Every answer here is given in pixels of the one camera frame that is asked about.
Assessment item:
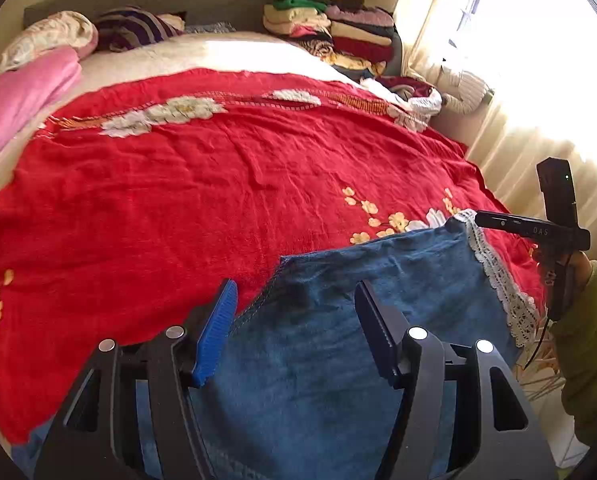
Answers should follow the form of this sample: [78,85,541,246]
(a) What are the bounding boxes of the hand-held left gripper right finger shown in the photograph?
[353,280,559,480]

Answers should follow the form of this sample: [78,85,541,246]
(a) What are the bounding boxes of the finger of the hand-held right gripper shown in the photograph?
[475,210,591,252]

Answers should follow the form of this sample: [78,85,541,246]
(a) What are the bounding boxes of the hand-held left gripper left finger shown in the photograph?
[33,279,239,480]

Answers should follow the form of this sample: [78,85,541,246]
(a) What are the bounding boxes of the blue denim pants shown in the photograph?
[11,217,521,480]

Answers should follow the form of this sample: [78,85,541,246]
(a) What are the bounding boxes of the person's right forearm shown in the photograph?
[548,252,597,448]

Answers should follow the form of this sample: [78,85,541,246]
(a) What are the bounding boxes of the cream curtain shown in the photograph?
[393,0,597,271]

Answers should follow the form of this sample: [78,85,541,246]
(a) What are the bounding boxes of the red floral blanket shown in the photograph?
[0,67,546,446]

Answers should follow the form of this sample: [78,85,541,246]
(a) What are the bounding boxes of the dark red and white garment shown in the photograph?
[361,75,444,133]

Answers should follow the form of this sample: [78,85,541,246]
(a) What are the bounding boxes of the window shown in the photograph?
[448,0,597,111]

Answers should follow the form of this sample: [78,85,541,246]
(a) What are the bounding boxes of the stack of folded clothes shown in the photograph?
[262,0,404,81]

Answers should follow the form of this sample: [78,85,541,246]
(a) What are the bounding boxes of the blue patterned cloth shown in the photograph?
[184,21,236,36]

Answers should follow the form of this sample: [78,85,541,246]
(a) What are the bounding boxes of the pink blanket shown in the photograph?
[0,45,82,181]

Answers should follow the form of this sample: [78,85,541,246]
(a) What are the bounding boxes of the purple striped pillow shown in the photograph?
[94,6,186,53]

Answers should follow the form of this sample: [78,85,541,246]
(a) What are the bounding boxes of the cream floral quilt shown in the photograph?
[0,10,99,79]

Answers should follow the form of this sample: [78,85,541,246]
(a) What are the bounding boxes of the black cable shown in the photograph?
[525,305,554,371]

